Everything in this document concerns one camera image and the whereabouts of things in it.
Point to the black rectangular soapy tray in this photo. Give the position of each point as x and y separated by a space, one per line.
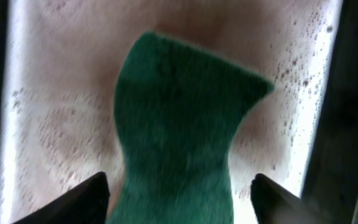
59 76

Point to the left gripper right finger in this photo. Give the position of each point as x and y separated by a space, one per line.
273 204

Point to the green yellow sponge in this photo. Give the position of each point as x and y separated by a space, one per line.
177 109

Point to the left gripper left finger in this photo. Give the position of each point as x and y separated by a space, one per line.
85 203

